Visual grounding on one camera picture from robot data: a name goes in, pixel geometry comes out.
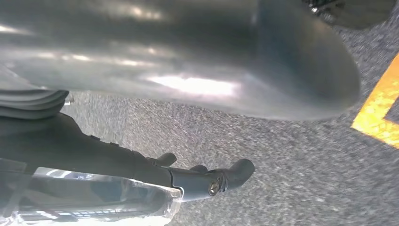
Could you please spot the yellow floor tape square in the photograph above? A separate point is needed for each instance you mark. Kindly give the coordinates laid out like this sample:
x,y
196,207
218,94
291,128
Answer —
x,y
374,118

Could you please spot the black right robot leg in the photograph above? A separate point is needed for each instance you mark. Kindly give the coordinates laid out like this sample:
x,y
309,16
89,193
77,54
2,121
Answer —
x,y
352,14

